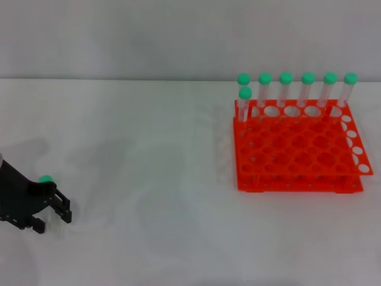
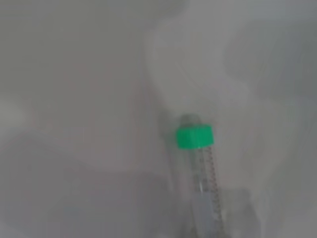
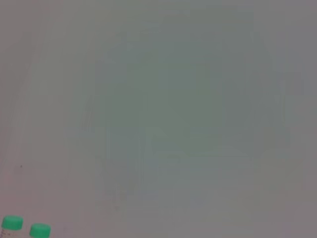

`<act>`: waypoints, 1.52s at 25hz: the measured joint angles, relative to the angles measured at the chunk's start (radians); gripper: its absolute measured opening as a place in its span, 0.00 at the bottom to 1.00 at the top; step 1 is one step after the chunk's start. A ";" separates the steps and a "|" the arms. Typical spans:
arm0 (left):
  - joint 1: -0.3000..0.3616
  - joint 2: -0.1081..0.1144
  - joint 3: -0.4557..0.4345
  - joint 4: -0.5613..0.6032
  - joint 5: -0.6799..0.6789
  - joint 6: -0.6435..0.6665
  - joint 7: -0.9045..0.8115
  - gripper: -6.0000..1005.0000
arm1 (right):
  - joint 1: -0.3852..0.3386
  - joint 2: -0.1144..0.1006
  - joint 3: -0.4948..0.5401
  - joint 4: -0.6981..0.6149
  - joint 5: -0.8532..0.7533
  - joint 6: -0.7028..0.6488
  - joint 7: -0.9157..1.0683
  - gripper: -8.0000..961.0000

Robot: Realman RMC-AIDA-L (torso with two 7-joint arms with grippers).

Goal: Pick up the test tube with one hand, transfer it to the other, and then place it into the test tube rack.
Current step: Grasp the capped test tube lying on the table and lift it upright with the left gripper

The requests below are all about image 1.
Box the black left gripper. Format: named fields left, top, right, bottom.
left=0, top=158, right=73, bottom=235

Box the orange plastic test tube rack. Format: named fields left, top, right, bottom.
left=232, top=99, right=374, bottom=194

